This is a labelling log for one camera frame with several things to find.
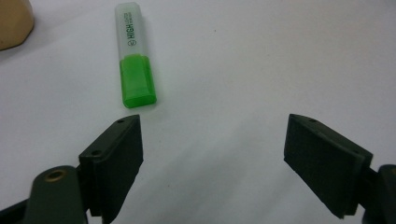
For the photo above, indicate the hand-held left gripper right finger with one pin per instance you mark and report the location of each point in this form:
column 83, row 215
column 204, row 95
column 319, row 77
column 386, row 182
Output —
column 323, row 161

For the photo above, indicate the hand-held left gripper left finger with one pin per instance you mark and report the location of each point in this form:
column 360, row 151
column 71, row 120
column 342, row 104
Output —
column 115, row 165

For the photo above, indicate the green highlighter pen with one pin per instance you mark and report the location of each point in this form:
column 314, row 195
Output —
column 134, row 59

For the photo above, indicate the tan wooden container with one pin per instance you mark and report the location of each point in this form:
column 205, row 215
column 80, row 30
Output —
column 13, row 22

